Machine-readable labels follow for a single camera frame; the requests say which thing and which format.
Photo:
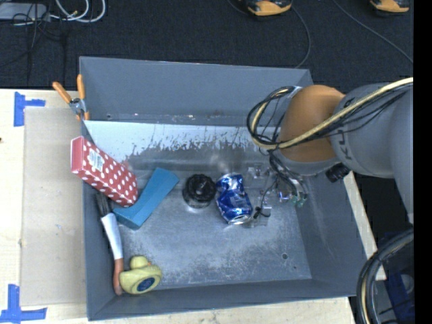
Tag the red white-dotted box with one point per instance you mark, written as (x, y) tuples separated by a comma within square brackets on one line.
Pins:
[(104, 172)]

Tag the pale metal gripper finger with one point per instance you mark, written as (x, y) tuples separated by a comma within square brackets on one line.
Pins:
[(259, 173), (264, 215)]

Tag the yellow rubber duck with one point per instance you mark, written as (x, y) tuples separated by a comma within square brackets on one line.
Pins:
[(140, 278)]

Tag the black cylinder on white bracket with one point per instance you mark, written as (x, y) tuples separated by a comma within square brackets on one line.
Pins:
[(337, 173)]

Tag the pale wood flat board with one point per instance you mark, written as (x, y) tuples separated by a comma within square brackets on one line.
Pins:
[(50, 208)]

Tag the crushed blue drink can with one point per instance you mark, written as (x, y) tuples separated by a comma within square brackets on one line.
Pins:
[(233, 197)]

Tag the black round knob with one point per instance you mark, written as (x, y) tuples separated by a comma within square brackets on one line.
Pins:
[(199, 189)]

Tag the blue angled block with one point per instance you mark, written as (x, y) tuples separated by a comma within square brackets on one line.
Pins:
[(152, 196)]

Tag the grey metal bin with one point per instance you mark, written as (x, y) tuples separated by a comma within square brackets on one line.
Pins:
[(216, 248)]

